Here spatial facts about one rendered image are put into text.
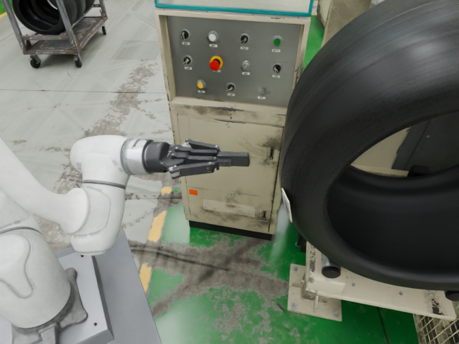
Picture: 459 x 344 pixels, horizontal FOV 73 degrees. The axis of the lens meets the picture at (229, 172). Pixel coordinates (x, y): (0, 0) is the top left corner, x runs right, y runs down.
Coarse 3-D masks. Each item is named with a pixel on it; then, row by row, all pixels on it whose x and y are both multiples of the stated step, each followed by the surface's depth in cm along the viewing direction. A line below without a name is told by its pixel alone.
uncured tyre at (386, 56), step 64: (448, 0) 43; (320, 64) 56; (384, 64) 42; (448, 64) 38; (320, 128) 48; (384, 128) 44; (320, 192) 54; (384, 192) 88; (448, 192) 83; (384, 256) 77; (448, 256) 74
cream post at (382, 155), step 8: (408, 128) 86; (392, 136) 88; (400, 136) 88; (376, 144) 91; (384, 144) 90; (392, 144) 90; (400, 144) 89; (368, 152) 93; (376, 152) 93; (384, 152) 92; (392, 152) 92; (360, 160) 96; (368, 160) 95; (376, 160) 95; (384, 160) 94; (392, 160) 94; (304, 280) 162; (304, 288) 156; (304, 296) 159; (312, 296) 157; (320, 296) 155
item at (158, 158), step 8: (152, 144) 73; (160, 144) 72; (168, 144) 75; (152, 152) 71; (160, 152) 71; (168, 152) 74; (176, 152) 74; (184, 152) 73; (152, 160) 71; (160, 160) 72; (168, 160) 72; (176, 160) 71; (184, 160) 72; (152, 168) 73; (160, 168) 72
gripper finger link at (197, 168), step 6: (204, 162) 69; (210, 162) 68; (174, 168) 69; (180, 168) 69; (186, 168) 69; (192, 168) 69; (198, 168) 69; (204, 168) 69; (180, 174) 70; (186, 174) 70; (192, 174) 70; (198, 174) 70
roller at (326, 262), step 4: (324, 256) 77; (324, 260) 76; (328, 260) 76; (324, 264) 75; (328, 264) 75; (332, 264) 74; (336, 264) 75; (324, 268) 75; (328, 268) 74; (332, 268) 74; (336, 268) 74; (340, 268) 75; (324, 272) 75; (328, 272) 75; (332, 272) 74; (336, 272) 74; (340, 272) 74; (328, 276) 76; (332, 276) 76; (336, 276) 75
